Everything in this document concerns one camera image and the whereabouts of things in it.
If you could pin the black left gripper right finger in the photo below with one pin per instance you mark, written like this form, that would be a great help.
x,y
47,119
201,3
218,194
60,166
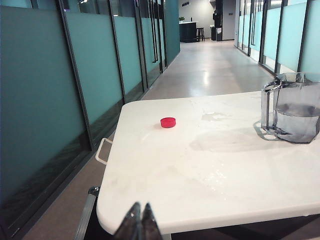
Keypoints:
x,y
150,227

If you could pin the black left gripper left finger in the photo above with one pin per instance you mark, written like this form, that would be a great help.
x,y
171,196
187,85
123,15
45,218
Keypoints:
x,y
130,225

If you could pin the red bottle cap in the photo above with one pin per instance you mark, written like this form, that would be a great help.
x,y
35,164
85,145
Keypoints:
x,y
168,123

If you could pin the black base platform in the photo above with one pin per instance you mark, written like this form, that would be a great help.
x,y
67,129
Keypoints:
x,y
93,230

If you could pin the chrome platform corner fitting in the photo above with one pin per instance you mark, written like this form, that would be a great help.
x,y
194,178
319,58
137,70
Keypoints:
x,y
93,191

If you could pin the clear measuring cup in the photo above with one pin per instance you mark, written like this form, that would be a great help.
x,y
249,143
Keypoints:
x,y
295,125

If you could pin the dark counter cabinet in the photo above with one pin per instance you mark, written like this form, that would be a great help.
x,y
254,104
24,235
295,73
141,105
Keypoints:
x,y
188,32

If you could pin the dark bar stool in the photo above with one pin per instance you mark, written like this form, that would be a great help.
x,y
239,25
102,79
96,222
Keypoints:
x,y
200,33

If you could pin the black machine stand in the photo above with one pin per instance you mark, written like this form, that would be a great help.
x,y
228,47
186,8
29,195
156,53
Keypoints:
x,y
217,32

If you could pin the green potted plant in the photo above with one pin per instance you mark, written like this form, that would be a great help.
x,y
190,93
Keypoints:
x,y
181,19

